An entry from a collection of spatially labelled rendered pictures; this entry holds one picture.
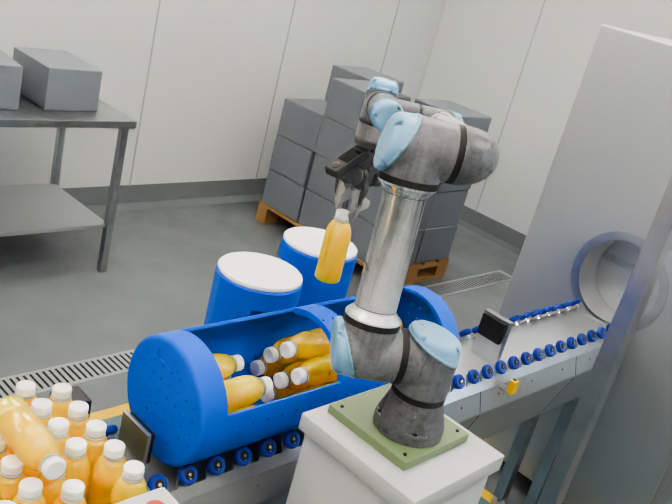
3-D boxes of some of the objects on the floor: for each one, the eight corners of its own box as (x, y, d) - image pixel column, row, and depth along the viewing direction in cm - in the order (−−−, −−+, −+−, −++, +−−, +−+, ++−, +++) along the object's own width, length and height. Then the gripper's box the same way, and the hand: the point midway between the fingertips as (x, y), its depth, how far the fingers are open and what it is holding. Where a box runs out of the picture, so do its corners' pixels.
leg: (506, 504, 360) (555, 382, 338) (499, 508, 356) (547, 385, 334) (496, 496, 364) (543, 375, 342) (488, 500, 360) (535, 378, 338)
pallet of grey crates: (443, 276, 598) (494, 118, 556) (371, 291, 540) (422, 116, 498) (329, 211, 669) (367, 67, 627) (255, 219, 611) (291, 60, 569)
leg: (533, 524, 352) (584, 400, 330) (525, 529, 348) (577, 404, 326) (521, 516, 355) (572, 393, 333) (514, 520, 351) (564, 396, 329)
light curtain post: (513, 618, 298) (701, 176, 237) (503, 625, 294) (693, 176, 233) (499, 607, 302) (681, 168, 241) (490, 613, 297) (673, 169, 237)
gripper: (398, 147, 207) (376, 225, 215) (366, 132, 214) (345, 207, 222) (376, 148, 201) (354, 228, 209) (343, 132, 208) (323, 210, 215)
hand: (343, 213), depth 213 cm, fingers closed on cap, 4 cm apart
